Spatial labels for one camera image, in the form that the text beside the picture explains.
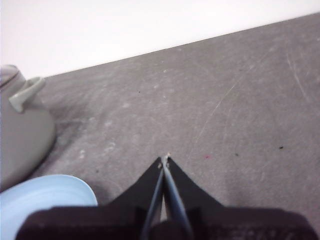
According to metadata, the grey-green electric steamer pot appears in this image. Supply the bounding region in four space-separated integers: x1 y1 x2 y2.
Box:
0 64 56 193

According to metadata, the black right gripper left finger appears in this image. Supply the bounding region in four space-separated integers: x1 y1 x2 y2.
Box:
99 156 165 240

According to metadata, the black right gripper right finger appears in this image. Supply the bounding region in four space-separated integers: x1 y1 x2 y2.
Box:
164 156 226 240

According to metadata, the blue round plate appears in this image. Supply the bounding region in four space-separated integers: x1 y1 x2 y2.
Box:
0 174 99 240

